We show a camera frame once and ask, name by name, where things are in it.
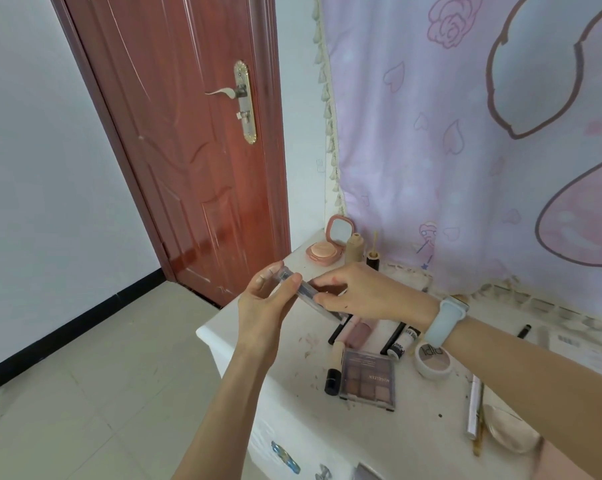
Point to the person's left hand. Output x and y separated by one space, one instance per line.
266 319

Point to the person's right hand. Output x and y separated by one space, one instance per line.
381 297

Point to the black foundation bottle cap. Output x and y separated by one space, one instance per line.
373 259

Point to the pink lip gloss tube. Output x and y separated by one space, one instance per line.
358 334

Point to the black eyeliner pencil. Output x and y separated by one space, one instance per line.
393 339

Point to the dark grey palette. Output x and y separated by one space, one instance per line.
306 292

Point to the small black white bottle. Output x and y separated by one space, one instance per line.
403 343

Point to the beige foundation bottle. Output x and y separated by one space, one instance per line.
355 249

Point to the black eyeliner pencils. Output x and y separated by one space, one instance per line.
338 330

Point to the pink cushion compact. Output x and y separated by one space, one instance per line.
326 249

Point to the round white powder compact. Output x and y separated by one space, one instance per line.
433 359

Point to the orange brown eyeshadow palette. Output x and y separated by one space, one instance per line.
368 379

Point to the beige concealer tube black cap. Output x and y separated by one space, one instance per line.
335 369

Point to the silver mascara tube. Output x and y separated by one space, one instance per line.
473 409

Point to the black pen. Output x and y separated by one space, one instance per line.
523 331

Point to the wooden drawer lilac front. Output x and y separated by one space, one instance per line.
366 472

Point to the white oval compact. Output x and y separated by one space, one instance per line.
510 429

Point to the paper instruction sheet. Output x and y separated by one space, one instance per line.
585 349

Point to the person's left forearm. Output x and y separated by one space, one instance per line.
221 424

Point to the person's right forearm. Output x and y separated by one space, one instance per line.
540 384

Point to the white smartwatch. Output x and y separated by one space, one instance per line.
443 322

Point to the white table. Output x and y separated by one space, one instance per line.
421 399

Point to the blue cabinet sticker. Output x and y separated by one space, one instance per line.
286 457

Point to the lilac cartoon cloth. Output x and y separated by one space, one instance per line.
431 144

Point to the brown wooden door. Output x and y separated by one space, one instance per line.
181 144

